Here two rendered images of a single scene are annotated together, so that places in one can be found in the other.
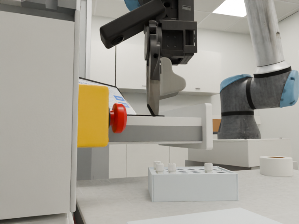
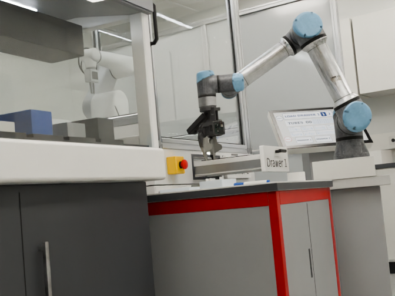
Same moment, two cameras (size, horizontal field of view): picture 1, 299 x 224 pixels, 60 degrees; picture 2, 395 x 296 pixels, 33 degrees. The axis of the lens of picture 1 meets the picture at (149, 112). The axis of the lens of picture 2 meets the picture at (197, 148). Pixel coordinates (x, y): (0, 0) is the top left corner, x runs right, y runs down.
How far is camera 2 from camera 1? 2.45 m
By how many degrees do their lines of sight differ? 48
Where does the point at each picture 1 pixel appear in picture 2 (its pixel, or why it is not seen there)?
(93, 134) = (173, 170)
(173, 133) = (245, 164)
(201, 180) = (211, 182)
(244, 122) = (342, 147)
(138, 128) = (227, 164)
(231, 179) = (220, 181)
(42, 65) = not seen: hidden behind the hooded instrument
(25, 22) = not seen: hidden behind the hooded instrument
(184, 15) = (211, 117)
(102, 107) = (174, 162)
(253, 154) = (318, 171)
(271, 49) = (331, 90)
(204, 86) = not seen: outside the picture
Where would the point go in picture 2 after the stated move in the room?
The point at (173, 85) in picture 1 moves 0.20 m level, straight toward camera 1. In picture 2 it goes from (208, 148) to (167, 149)
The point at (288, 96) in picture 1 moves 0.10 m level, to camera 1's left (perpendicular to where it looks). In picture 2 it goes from (347, 125) to (327, 128)
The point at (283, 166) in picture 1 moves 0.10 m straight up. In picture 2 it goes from (290, 177) to (287, 151)
